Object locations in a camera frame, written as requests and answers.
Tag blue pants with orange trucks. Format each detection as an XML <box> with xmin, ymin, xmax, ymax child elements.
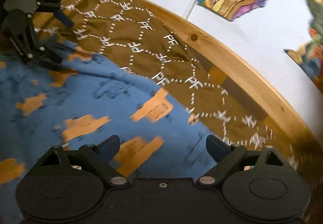
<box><xmin>1</xmin><ymin>41</ymin><xmax>215</xmax><ymax>223</ymax></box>

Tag brown PF patterned duvet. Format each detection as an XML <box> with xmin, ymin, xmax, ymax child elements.
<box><xmin>32</xmin><ymin>0</ymin><xmax>301</xmax><ymax>171</ymax></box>

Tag wooden bed frame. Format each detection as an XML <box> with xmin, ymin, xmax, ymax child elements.
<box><xmin>43</xmin><ymin>0</ymin><xmax>323</xmax><ymax>224</ymax></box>

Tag floral wall poster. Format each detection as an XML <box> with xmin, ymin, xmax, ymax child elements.
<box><xmin>285</xmin><ymin>0</ymin><xmax>322</xmax><ymax>90</ymax></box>

